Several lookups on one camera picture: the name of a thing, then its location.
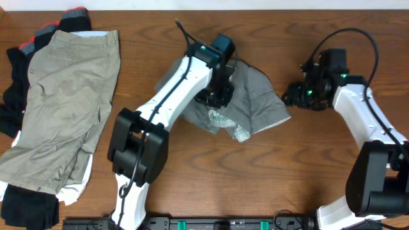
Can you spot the grey shorts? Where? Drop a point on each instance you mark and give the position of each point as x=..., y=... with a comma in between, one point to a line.
x=254, y=107

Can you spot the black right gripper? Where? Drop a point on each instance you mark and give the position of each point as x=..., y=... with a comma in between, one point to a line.
x=294, y=90

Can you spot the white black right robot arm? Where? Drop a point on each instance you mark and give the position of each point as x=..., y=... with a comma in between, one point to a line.
x=377, y=187

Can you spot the khaki shorts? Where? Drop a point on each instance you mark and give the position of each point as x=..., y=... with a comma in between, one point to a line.
x=60, y=108

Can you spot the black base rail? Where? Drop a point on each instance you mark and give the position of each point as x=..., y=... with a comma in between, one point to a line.
x=165, y=223

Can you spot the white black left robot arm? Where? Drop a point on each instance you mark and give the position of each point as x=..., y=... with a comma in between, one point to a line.
x=140, y=140

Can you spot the white garment under pile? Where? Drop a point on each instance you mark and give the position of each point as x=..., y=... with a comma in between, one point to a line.
x=72, y=191

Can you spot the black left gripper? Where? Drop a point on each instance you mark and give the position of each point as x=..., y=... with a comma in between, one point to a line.
x=223, y=103

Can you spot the black garment with red trim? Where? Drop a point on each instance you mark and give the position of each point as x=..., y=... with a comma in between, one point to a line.
x=13, y=104

